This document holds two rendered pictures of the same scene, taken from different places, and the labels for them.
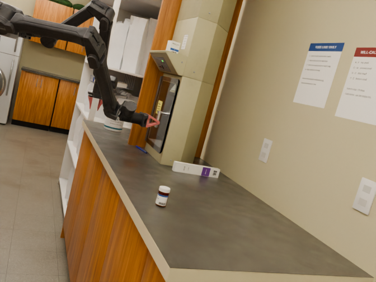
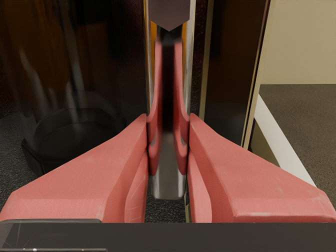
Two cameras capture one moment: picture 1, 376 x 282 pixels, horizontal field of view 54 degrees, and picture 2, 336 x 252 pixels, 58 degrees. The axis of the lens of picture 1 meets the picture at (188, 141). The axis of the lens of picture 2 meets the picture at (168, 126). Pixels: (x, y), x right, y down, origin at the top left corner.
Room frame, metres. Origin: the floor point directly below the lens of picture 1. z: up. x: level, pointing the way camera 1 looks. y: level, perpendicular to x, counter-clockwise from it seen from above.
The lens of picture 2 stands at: (1.90, 0.27, 1.22)
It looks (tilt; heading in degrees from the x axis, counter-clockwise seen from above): 35 degrees down; 293
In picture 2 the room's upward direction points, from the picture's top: straight up
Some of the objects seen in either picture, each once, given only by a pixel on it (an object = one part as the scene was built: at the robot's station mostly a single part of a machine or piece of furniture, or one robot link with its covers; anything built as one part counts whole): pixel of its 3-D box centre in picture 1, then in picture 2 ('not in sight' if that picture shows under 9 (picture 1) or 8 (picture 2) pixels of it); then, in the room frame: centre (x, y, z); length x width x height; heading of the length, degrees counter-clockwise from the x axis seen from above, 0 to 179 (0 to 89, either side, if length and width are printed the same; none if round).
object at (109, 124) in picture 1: (114, 119); not in sight; (2.60, 0.54, 1.02); 0.13 x 0.13 x 0.15
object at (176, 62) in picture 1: (165, 62); not in sight; (2.03, 0.23, 1.46); 0.32 x 0.12 x 0.10; 24
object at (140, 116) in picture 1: (137, 118); not in sight; (1.89, 0.28, 1.14); 0.10 x 0.07 x 0.07; 23
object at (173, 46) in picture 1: (172, 47); not in sight; (1.97, 0.20, 1.54); 0.05 x 0.05 x 0.06; 31
